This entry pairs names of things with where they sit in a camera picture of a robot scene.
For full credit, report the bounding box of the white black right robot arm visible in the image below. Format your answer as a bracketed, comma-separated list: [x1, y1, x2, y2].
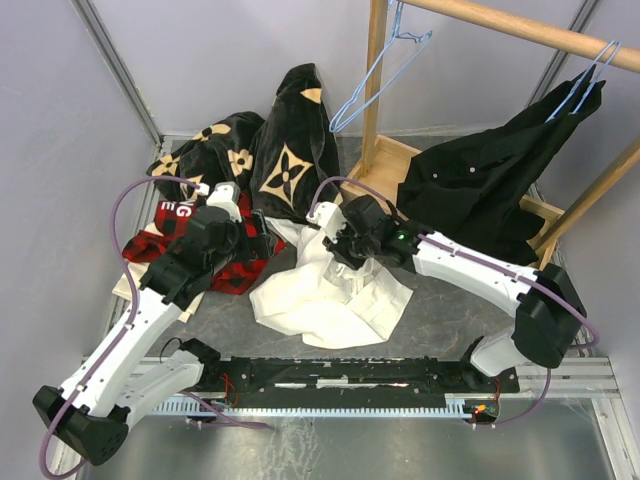
[307, 195, 586, 391]

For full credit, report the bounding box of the cream folded cloth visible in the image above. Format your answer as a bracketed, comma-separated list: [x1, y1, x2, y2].
[110, 272, 205, 324]

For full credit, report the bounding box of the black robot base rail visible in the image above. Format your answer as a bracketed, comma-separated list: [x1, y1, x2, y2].
[176, 339, 520, 422]

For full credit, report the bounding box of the black beige patterned fleece blanket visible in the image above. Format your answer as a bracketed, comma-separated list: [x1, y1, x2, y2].
[146, 63, 343, 223]

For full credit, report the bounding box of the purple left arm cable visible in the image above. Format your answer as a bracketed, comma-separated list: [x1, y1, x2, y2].
[38, 174, 275, 477]

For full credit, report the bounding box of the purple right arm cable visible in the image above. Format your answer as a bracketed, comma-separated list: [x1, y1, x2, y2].
[310, 175, 600, 430]

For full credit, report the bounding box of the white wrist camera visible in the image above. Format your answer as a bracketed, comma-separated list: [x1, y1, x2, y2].
[306, 202, 347, 243]
[195, 182, 242, 223]

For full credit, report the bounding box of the white dress shirt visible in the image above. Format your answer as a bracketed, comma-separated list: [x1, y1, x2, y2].
[249, 218, 413, 350]

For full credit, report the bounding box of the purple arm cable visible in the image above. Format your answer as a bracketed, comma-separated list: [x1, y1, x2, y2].
[310, 175, 600, 430]
[38, 174, 275, 477]

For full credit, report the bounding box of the light blue hanger with shirt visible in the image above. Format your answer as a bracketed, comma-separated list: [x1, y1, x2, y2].
[546, 39, 622, 123]

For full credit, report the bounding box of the black button shirt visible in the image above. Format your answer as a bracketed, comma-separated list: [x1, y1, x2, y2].
[396, 73, 605, 265]

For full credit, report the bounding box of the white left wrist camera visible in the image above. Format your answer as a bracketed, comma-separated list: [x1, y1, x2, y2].
[195, 182, 242, 223]

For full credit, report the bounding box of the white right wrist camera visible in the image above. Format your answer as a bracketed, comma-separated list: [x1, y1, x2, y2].
[306, 202, 347, 243]

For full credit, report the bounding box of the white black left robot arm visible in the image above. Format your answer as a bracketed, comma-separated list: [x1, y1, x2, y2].
[32, 202, 275, 466]

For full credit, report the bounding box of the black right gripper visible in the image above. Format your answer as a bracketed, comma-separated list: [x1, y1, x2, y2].
[322, 220, 377, 272]

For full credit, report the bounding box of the aluminium frame rail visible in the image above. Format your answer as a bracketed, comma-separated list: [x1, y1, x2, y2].
[71, 0, 164, 145]

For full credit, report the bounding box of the red black plaid shirt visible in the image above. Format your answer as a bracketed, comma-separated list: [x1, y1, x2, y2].
[122, 200, 268, 295]

